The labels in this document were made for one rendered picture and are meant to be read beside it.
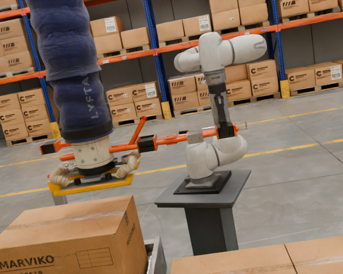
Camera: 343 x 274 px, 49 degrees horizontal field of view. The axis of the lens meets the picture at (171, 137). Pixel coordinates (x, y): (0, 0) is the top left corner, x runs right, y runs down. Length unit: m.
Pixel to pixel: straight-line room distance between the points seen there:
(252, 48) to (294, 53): 8.67
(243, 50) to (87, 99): 0.67
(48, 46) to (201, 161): 1.15
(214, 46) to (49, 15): 0.66
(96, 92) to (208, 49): 0.50
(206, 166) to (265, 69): 6.66
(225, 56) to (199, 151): 0.85
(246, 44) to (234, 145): 0.87
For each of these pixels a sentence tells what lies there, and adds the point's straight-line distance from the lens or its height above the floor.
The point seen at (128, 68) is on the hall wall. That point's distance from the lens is 10.14.
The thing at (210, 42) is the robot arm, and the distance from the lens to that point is 1.58.
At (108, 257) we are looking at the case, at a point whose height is 0.84.
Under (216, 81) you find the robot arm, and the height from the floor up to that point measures 1.47.
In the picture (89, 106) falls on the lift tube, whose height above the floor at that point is 1.46.
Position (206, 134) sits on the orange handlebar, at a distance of 1.64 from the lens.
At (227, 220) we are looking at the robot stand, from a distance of 2.49.
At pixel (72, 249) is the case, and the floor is 0.90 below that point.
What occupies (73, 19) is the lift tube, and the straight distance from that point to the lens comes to 1.60.
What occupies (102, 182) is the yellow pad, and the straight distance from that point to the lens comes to 1.65.
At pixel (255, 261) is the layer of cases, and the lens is 2.01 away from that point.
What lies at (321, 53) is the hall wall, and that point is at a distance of 10.48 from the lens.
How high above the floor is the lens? 1.65
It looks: 14 degrees down
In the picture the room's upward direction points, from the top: 11 degrees counter-clockwise
